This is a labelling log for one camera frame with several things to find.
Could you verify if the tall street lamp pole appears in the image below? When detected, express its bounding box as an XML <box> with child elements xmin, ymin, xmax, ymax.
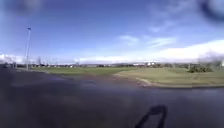
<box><xmin>24</xmin><ymin>27</ymin><xmax>33</xmax><ymax>71</ymax></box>

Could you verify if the pale kerb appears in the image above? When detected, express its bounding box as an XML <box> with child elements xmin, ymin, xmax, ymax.
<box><xmin>135</xmin><ymin>76</ymin><xmax>224</xmax><ymax>90</ymax></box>

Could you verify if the flat green grass field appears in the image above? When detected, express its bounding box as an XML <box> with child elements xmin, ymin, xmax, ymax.
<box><xmin>31</xmin><ymin>66</ymin><xmax>135</xmax><ymax>77</ymax></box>

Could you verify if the dark grey asphalt road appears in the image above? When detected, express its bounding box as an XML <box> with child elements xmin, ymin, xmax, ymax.
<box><xmin>0</xmin><ymin>67</ymin><xmax>224</xmax><ymax>128</ymax></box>

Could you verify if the sloping green grass field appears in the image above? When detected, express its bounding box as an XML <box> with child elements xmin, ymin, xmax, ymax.
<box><xmin>113</xmin><ymin>67</ymin><xmax>224</xmax><ymax>86</ymax></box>

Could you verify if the clump of dark bushes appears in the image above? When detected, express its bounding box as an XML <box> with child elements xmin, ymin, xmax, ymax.
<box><xmin>187</xmin><ymin>65</ymin><xmax>214</xmax><ymax>74</ymax></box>

